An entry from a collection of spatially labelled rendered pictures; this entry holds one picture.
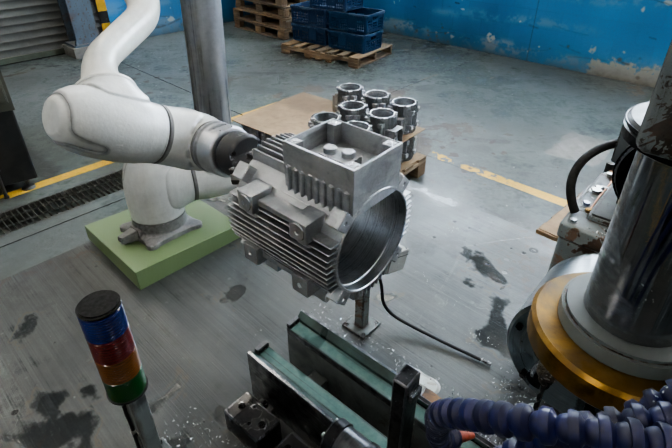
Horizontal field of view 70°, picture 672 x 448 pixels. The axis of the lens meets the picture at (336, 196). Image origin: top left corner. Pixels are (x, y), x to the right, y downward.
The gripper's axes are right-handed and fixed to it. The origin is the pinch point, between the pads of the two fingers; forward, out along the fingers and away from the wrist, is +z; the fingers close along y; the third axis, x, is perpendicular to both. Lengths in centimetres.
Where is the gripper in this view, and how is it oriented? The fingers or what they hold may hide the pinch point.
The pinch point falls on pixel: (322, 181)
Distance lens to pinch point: 67.9
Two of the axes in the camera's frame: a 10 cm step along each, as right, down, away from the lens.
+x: 0.8, 8.8, 4.6
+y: 6.6, -4.0, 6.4
